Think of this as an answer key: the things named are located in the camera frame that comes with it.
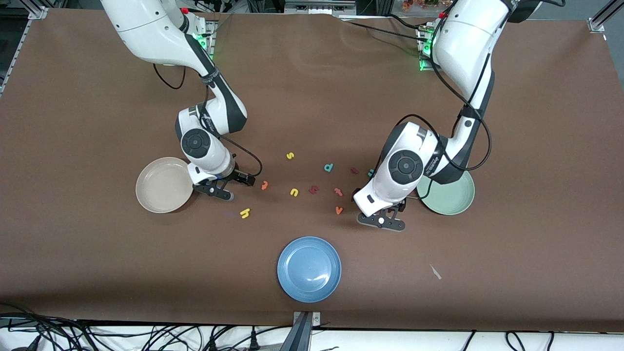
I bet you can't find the beige round plate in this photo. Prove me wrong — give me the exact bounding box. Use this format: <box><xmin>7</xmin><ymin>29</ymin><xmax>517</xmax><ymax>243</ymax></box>
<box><xmin>136</xmin><ymin>157</ymin><xmax>195</xmax><ymax>214</ymax></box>

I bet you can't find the green round plate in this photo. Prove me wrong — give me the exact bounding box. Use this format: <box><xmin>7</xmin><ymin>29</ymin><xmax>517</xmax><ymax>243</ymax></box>
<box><xmin>416</xmin><ymin>166</ymin><xmax>475</xmax><ymax>216</ymax></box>

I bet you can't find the blue round plate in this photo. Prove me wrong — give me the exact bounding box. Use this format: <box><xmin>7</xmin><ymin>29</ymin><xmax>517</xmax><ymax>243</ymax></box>
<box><xmin>277</xmin><ymin>236</ymin><xmax>342</xmax><ymax>304</ymax></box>

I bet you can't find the grey metal equipment box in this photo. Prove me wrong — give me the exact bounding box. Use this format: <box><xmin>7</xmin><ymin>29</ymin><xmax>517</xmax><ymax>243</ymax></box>
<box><xmin>284</xmin><ymin>0</ymin><xmax>357</xmax><ymax>15</ymax></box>

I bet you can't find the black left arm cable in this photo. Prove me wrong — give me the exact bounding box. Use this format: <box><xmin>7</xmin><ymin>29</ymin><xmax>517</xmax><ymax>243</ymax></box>
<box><xmin>375</xmin><ymin>46</ymin><xmax>493</xmax><ymax>172</ymax></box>

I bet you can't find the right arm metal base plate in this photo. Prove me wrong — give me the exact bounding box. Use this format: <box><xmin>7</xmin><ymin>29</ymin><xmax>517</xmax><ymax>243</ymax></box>
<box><xmin>195</xmin><ymin>19</ymin><xmax>216</xmax><ymax>63</ymax></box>

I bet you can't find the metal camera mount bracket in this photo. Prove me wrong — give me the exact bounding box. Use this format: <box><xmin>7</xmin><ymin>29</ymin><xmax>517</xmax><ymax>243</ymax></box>
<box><xmin>292</xmin><ymin>311</ymin><xmax>322</xmax><ymax>327</ymax></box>

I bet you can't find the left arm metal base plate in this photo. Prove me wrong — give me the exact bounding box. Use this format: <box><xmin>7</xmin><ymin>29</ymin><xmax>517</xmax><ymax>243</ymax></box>
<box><xmin>416</xmin><ymin>24</ymin><xmax>439</xmax><ymax>72</ymax></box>

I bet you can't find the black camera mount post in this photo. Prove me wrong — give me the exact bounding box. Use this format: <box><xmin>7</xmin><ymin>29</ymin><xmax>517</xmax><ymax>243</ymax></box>
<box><xmin>279</xmin><ymin>312</ymin><xmax>312</xmax><ymax>351</ymax></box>

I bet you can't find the black table cable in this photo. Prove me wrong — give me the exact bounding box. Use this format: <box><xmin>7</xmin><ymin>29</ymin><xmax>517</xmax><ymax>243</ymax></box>
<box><xmin>385</xmin><ymin>14</ymin><xmax>425</xmax><ymax>31</ymax></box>
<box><xmin>339</xmin><ymin>19</ymin><xmax>429</xmax><ymax>42</ymax></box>

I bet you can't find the aluminium frame profile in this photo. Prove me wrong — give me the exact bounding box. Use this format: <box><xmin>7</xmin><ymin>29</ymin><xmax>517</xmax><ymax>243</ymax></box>
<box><xmin>587</xmin><ymin>0</ymin><xmax>624</xmax><ymax>34</ymax></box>
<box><xmin>0</xmin><ymin>5</ymin><xmax>49</xmax><ymax>98</ymax></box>

